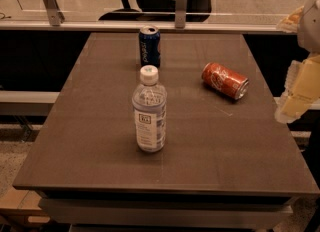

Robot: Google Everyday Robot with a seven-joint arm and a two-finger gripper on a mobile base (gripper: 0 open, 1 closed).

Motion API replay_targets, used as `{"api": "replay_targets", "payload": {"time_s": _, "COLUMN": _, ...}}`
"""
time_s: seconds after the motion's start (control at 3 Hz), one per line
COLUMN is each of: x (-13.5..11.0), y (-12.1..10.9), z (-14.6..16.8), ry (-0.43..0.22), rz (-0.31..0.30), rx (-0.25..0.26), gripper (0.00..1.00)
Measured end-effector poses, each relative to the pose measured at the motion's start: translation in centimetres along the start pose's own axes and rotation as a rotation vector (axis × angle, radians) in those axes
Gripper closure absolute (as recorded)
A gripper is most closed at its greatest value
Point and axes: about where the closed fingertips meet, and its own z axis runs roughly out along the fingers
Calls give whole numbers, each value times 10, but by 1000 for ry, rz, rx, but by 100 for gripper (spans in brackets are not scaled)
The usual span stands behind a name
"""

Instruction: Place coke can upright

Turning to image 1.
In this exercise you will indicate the left metal bracket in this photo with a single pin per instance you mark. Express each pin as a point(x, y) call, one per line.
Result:
point(55, 15)

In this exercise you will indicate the blue pepsi can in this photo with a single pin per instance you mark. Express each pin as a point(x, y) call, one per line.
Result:
point(149, 45)

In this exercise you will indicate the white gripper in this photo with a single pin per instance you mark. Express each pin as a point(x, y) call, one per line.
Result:
point(310, 28)

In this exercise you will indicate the grey drawer cabinet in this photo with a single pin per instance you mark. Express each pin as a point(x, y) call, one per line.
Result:
point(164, 214)

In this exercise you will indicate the middle metal bracket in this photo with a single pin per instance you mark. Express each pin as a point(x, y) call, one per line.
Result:
point(180, 14)

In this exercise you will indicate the clear plastic water bottle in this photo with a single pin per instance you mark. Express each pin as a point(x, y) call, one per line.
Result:
point(149, 105)

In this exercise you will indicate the metal bracket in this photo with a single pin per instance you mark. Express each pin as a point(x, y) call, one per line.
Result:
point(180, 14)
point(55, 15)

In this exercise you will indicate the red coke can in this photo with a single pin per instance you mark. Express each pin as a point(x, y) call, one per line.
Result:
point(225, 80)

